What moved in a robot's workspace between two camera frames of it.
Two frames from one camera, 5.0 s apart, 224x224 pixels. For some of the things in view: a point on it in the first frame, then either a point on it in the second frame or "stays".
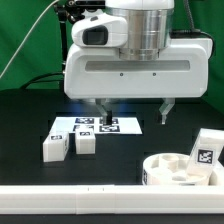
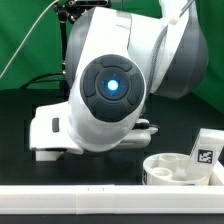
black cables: (38, 80) stays
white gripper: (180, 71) -> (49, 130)
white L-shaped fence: (112, 199) stays
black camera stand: (72, 11) stays
